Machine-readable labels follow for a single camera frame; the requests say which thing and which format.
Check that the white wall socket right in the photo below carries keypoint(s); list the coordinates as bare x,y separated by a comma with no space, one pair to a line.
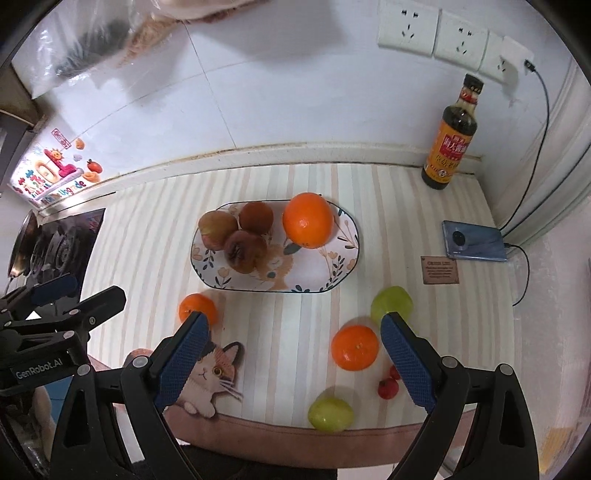
493,65

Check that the striped cat-print table mat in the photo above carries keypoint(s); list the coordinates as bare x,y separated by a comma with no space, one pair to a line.
144,247

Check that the large orange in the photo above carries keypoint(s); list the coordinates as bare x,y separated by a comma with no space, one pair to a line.
307,220

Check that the green apple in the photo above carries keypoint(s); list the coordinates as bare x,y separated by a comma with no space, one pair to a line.
331,415
394,299

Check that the small mandarin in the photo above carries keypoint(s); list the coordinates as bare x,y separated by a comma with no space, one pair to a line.
197,303

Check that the small brown-red fruit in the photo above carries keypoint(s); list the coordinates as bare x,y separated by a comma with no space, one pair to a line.
256,217

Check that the plastic bag with dark contents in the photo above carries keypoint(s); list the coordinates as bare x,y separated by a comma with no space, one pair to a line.
77,39

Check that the white wall socket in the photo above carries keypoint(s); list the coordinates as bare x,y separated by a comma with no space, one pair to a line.
460,42
493,65
408,26

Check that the soy sauce bottle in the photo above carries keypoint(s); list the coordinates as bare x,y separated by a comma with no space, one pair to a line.
456,131

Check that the oval floral ceramic plate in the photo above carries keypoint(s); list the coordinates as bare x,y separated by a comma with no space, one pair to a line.
287,268

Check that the frosted sliding glass door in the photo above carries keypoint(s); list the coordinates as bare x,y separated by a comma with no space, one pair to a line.
537,184

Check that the white wall socket left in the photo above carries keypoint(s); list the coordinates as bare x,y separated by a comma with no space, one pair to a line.
408,26

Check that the brown small card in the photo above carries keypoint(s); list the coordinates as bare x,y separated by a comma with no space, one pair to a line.
439,270

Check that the plastic bag with onions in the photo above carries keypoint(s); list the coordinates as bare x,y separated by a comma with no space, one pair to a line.
207,11

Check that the black range hood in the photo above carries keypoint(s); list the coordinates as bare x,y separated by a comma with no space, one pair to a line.
20,120

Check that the blue smartphone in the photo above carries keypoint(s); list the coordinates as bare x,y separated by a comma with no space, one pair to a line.
465,241

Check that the dark bruised red apple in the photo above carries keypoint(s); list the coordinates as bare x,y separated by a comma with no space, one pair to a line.
243,250

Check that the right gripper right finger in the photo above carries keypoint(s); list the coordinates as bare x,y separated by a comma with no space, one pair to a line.
501,442

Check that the colourful wall sticker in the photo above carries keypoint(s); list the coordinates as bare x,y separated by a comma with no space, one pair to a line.
55,166

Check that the white charger plug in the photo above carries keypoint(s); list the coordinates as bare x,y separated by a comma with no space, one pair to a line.
514,60

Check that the black gas stove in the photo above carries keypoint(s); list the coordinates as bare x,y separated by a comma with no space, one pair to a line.
63,247

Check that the cherry tomato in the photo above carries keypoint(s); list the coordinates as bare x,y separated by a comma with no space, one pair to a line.
388,388
394,373

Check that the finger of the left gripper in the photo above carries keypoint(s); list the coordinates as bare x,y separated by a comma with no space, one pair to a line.
21,302

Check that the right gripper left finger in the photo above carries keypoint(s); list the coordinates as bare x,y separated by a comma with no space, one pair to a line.
88,443

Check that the red-green apple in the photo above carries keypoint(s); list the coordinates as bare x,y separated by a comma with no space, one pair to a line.
215,227

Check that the white wall socket middle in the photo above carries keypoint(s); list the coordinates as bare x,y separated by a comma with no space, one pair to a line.
460,42

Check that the black frying pan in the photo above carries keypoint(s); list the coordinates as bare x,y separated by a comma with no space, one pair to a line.
23,247

